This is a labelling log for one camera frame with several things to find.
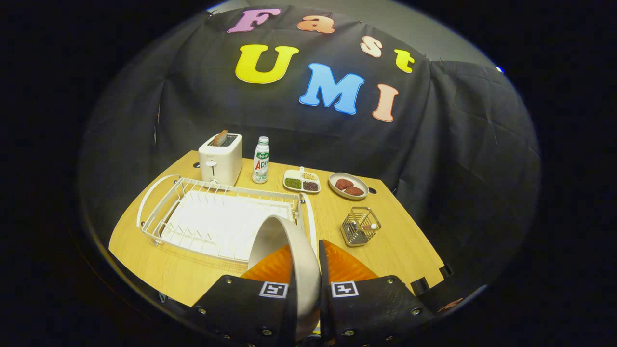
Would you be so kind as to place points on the beige round plate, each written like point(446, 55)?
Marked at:
point(303, 270)

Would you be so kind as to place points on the white toaster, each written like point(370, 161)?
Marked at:
point(221, 164)

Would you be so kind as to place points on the white green-label drink bottle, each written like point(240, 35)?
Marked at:
point(261, 164)

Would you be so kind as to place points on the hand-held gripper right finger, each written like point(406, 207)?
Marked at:
point(324, 289)

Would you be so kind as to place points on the brown meat patty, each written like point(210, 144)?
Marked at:
point(355, 191)
point(343, 183)

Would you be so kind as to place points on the black backdrop cloth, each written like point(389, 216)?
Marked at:
point(458, 144)

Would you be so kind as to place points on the black table clamp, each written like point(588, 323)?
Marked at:
point(446, 270)
point(419, 286)

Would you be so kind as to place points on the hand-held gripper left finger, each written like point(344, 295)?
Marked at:
point(241, 308)

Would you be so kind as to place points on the grey plate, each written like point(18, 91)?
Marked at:
point(335, 180)

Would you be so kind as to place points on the white divided bean dish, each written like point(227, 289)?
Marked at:
point(292, 183)

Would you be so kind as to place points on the white drain tray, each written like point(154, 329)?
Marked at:
point(217, 221)

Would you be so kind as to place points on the brown toast slice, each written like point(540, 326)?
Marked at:
point(220, 138)

